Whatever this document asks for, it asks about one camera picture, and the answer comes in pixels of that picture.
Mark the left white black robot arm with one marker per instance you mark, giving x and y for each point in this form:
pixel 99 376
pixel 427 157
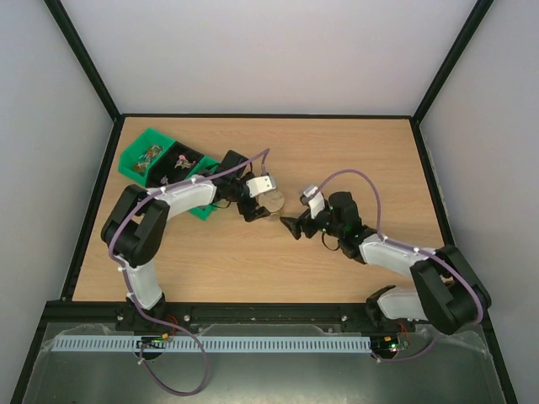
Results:
pixel 135 227

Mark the black aluminium frame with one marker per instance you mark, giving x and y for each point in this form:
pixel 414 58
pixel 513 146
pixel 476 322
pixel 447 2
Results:
pixel 67 310

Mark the white jar lid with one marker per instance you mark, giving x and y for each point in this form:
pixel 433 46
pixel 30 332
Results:
pixel 270 198

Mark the green bin of sticks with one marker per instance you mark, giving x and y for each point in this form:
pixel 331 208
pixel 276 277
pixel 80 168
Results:
pixel 142 154

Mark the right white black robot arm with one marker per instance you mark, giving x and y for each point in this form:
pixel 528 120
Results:
pixel 447 293

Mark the black bin of lollipops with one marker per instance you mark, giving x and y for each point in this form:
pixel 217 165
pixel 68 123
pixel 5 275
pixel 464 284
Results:
pixel 175 164

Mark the light blue cable duct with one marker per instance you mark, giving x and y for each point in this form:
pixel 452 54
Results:
pixel 214 344

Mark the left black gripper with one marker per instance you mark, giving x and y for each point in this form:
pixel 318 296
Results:
pixel 244 209

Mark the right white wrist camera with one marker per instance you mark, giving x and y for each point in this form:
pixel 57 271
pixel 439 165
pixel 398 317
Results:
pixel 313 199

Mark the clear glass jar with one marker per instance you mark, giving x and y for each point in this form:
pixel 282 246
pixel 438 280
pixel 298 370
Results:
pixel 275 211

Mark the metal front tray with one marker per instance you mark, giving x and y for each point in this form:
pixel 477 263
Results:
pixel 422 368

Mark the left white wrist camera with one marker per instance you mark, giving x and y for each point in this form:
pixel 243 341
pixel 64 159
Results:
pixel 260 185

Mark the green bin of gummies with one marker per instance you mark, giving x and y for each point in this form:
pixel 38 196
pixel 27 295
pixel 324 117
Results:
pixel 201 193

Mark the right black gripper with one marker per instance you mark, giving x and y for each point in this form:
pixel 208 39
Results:
pixel 306 223

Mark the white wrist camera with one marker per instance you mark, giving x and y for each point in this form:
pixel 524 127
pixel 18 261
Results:
pixel 313 199
pixel 260 185

